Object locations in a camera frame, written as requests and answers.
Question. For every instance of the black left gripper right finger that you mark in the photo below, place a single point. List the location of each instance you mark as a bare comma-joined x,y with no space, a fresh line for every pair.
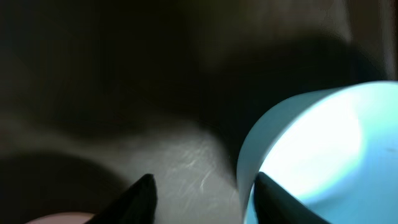
274,205

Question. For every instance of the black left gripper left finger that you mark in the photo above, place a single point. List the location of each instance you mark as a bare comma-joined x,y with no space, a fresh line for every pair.
130,202

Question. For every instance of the light blue bowl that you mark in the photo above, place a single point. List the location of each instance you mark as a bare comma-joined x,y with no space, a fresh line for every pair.
335,151

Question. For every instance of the dark brown serving tray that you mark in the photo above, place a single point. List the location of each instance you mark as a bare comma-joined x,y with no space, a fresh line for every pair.
96,94

